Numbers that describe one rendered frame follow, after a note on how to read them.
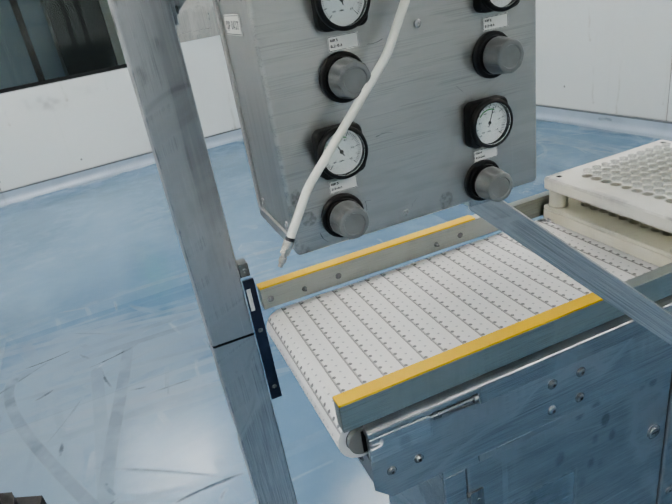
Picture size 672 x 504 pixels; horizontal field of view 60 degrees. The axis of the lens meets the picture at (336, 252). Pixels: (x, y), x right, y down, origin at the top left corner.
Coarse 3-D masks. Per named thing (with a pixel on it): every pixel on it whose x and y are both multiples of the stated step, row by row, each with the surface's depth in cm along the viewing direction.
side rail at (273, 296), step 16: (544, 192) 91; (528, 208) 90; (464, 224) 86; (480, 224) 87; (416, 240) 84; (432, 240) 85; (448, 240) 86; (464, 240) 87; (368, 256) 81; (384, 256) 82; (400, 256) 83; (416, 256) 85; (320, 272) 79; (336, 272) 80; (352, 272) 81; (368, 272) 82; (272, 288) 77; (288, 288) 78; (320, 288) 80; (272, 304) 78
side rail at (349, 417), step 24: (648, 288) 65; (576, 312) 61; (600, 312) 63; (528, 336) 60; (552, 336) 61; (456, 360) 57; (480, 360) 58; (504, 360) 60; (408, 384) 56; (432, 384) 57; (456, 384) 58; (336, 408) 54; (360, 408) 54; (384, 408) 55
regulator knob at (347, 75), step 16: (352, 32) 38; (336, 48) 38; (336, 64) 37; (352, 64) 37; (320, 80) 38; (336, 80) 37; (352, 80) 37; (368, 80) 37; (336, 96) 39; (352, 96) 37
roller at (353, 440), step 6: (360, 426) 57; (354, 432) 57; (360, 432) 57; (348, 438) 57; (354, 438) 57; (360, 438) 57; (348, 444) 57; (354, 444) 57; (360, 444) 57; (366, 444) 58; (354, 450) 57; (360, 450) 58; (366, 450) 58
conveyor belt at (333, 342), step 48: (480, 240) 88; (576, 240) 83; (384, 288) 79; (432, 288) 77; (480, 288) 75; (528, 288) 73; (576, 288) 72; (288, 336) 72; (336, 336) 70; (384, 336) 69; (432, 336) 67; (480, 336) 66; (336, 384) 62; (336, 432) 57
